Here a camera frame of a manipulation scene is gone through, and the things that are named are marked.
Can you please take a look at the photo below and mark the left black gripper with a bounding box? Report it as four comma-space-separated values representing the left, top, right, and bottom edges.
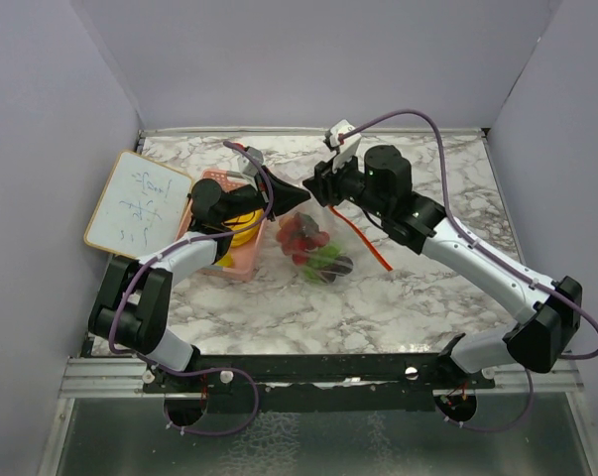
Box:
219, 165, 311, 223

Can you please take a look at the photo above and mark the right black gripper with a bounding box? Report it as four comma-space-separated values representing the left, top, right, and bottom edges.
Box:
302, 148, 389, 220

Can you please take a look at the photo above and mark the red fake berry bunch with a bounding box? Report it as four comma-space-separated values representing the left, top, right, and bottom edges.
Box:
276, 212, 330, 266

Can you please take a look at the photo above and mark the yellow fake banana bunch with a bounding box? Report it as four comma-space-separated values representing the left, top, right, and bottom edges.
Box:
216, 209, 263, 267

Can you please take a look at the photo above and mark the zip bag with berries grapes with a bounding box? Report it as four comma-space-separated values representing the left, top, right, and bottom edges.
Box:
275, 199, 393, 288

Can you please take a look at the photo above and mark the pink plastic basket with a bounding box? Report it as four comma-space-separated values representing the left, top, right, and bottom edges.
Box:
177, 169, 267, 282

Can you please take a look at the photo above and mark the green fake grape bunch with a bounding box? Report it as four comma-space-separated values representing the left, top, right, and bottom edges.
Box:
301, 245, 341, 284

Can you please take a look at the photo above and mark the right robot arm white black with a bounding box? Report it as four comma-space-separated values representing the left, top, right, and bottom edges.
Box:
303, 146, 582, 388

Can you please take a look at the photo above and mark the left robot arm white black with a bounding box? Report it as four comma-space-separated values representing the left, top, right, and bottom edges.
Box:
88, 170, 310, 392

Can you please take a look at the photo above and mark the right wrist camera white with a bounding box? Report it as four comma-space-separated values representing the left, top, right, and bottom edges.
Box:
324, 119, 362, 173

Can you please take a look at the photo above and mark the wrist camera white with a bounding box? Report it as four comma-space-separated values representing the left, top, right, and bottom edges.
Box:
324, 119, 362, 173
237, 146, 265, 186

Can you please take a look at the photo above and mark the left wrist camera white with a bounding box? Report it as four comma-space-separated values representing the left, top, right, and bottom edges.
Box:
237, 146, 265, 186

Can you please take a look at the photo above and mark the small whiteboard wooden frame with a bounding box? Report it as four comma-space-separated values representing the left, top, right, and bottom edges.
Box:
83, 150, 193, 258

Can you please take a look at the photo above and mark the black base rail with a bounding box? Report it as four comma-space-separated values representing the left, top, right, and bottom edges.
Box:
142, 351, 498, 414

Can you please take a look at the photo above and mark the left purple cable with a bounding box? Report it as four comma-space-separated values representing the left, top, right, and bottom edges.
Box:
108, 141, 275, 437

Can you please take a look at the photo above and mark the aluminium frame rail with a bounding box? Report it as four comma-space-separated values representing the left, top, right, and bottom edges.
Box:
58, 354, 154, 399

